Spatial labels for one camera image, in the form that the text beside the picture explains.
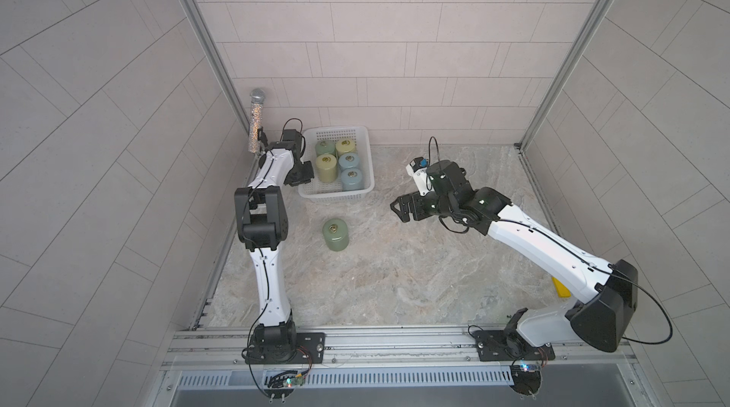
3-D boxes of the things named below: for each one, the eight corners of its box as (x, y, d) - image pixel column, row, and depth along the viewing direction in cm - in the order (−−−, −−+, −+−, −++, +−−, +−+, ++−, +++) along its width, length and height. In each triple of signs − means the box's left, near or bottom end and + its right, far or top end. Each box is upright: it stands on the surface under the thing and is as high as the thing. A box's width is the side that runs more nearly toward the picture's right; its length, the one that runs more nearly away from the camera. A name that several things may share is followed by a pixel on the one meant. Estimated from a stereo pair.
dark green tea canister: (324, 251, 90) (320, 239, 83) (327, 228, 95) (324, 215, 88) (347, 251, 90) (345, 239, 83) (349, 228, 95) (347, 216, 89)
